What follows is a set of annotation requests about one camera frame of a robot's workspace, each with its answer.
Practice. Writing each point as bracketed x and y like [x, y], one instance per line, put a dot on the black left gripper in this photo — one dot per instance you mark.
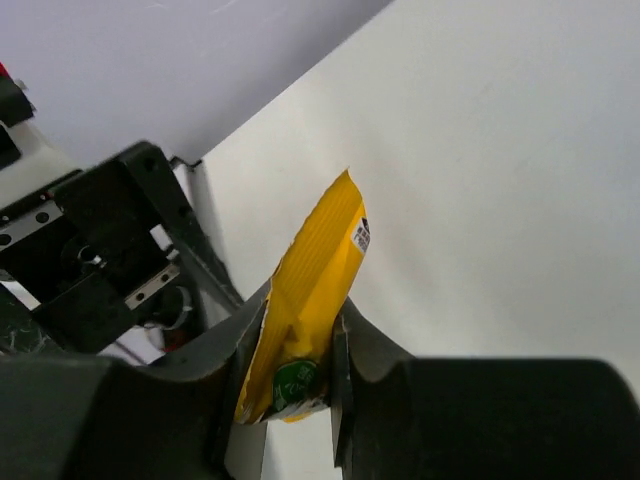
[103, 250]

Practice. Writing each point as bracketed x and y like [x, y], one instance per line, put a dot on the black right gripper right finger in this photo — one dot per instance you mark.
[398, 416]

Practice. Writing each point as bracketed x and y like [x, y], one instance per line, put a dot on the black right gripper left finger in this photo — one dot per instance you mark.
[72, 416]

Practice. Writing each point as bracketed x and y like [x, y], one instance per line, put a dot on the yellow snack bar top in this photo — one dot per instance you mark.
[289, 374]

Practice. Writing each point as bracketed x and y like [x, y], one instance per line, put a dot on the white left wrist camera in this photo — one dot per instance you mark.
[29, 162]

